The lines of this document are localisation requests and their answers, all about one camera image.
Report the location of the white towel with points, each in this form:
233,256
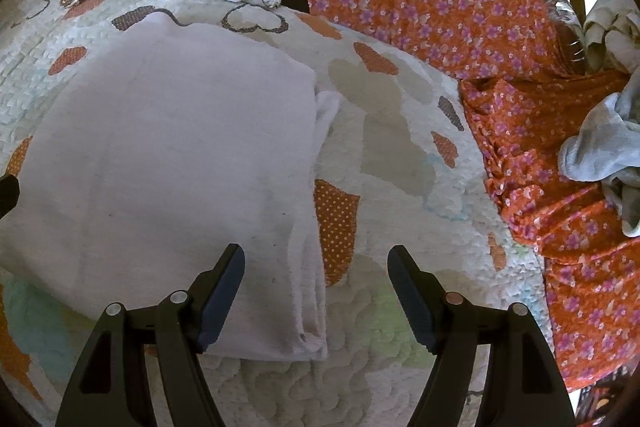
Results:
150,157

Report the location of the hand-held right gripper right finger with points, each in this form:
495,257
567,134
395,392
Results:
412,302

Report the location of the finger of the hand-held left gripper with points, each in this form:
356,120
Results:
7,197

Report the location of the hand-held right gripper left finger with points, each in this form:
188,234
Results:
220,297

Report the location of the cream cloth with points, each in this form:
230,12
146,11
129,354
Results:
610,37

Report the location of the grey white cloth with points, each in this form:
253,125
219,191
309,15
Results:
595,147

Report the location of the quilted heart print blanket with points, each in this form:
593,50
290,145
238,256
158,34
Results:
400,147

